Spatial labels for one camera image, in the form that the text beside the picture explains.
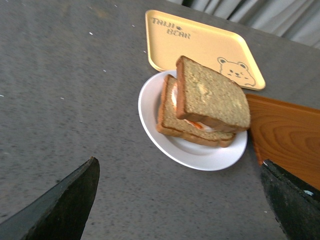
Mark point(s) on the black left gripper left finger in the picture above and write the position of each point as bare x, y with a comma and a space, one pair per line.
59, 214

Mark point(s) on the yellow bear tray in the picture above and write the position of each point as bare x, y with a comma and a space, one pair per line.
169, 37

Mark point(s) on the white round plate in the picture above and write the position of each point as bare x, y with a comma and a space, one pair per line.
189, 154

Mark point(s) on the grey white curtain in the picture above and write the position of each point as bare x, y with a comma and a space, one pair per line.
295, 20

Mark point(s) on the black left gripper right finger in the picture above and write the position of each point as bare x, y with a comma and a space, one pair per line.
294, 202

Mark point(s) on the bread slice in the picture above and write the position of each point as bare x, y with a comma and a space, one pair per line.
208, 97
168, 123

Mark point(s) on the brown wooden tray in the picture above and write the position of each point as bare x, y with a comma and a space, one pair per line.
287, 134

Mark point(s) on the fried egg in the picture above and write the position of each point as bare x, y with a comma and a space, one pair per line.
198, 125

